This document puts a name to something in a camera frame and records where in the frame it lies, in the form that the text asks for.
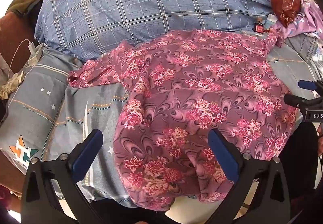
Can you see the olive green cloth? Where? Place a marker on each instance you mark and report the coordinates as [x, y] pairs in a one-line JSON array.
[[24, 1]]

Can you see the grey printed bed sheet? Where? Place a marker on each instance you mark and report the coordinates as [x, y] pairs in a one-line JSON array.
[[50, 92]]

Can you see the beige crumpled cloth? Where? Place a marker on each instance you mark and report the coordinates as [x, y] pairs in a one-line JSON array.
[[11, 86]]

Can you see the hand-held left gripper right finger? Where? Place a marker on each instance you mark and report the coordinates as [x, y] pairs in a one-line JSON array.
[[223, 153]]

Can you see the brown headboard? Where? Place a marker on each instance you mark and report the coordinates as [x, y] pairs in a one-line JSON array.
[[17, 37]]

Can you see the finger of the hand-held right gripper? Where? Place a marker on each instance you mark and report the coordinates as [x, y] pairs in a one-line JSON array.
[[294, 101], [309, 85]]

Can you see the small red box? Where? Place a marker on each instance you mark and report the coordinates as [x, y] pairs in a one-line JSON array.
[[258, 27]]

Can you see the purple floral cloth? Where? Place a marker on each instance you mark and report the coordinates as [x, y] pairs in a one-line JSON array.
[[309, 20]]

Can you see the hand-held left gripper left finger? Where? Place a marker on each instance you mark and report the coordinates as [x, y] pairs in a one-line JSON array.
[[87, 149]]

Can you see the light blue tissue pack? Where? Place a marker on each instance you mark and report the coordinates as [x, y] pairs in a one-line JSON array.
[[272, 20]]

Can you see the blue denim jeans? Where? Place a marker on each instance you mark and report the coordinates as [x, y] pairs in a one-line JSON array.
[[305, 49]]

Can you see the pink floral garment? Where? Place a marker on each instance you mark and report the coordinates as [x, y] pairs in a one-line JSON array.
[[196, 92]]

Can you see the white charger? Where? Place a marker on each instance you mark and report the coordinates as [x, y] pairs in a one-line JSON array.
[[32, 47]]

